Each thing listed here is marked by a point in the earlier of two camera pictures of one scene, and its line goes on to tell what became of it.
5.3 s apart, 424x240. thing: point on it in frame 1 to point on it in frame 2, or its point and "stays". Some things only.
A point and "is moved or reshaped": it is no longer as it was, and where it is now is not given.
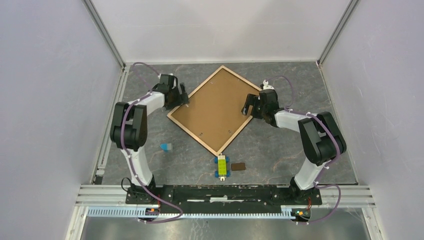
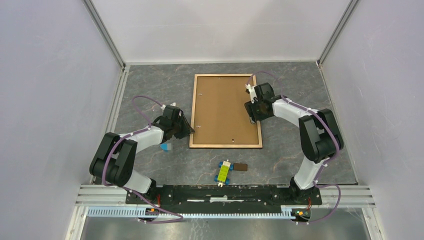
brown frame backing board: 214,112 is moved or reshaped
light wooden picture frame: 213,116 to 193,112
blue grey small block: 165,147 stays
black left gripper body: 177,100 to 179,131
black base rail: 301,199 stays
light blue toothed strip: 139,213 stays
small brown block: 236,166 stays
